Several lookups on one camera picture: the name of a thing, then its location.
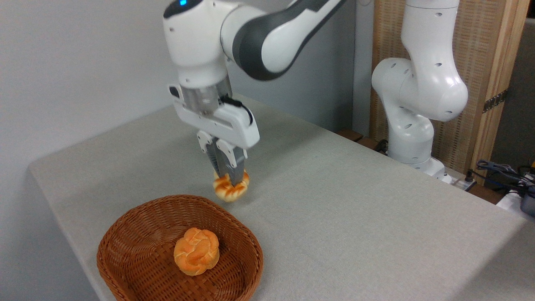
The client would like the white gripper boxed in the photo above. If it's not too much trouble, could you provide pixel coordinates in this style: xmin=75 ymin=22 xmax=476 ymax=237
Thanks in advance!
xmin=168 ymin=84 xmax=261 ymax=187

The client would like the braided long bread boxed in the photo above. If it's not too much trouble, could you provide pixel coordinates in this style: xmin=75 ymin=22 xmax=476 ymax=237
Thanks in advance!
xmin=212 ymin=169 xmax=250 ymax=203

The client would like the round knotted bread roll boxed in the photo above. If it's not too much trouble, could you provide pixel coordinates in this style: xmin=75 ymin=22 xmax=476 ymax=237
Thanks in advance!
xmin=173 ymin=227 xmax=221 ymax=277

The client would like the brown wicker basket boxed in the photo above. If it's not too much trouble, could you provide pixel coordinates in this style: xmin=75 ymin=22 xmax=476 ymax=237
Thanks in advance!
xmin=97 ymin=194 xmax=264 ymax=301

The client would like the brown wooden block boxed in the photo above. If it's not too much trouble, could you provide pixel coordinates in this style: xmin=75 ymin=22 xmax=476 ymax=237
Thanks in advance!
xmin=336 ymin=128 xmax=364 ymax=143

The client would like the brass hinge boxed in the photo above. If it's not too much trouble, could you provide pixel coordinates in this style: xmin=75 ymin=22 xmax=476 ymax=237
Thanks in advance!
xmin=482 ymin=89 xmax=509 ymax=114

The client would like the wooden woven screen panel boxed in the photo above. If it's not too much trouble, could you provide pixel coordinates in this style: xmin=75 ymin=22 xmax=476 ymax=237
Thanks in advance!
xmin=370 ymin=0 xmax=531 ymax=187

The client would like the grey box device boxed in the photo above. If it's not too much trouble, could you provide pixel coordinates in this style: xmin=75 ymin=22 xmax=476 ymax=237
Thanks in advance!
xmin=520 ymin=193 xmax=535 ymax=217

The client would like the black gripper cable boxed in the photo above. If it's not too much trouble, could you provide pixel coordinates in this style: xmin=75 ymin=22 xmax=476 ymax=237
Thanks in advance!
xmin=219 ymin=96 xmax=255 ymax=125

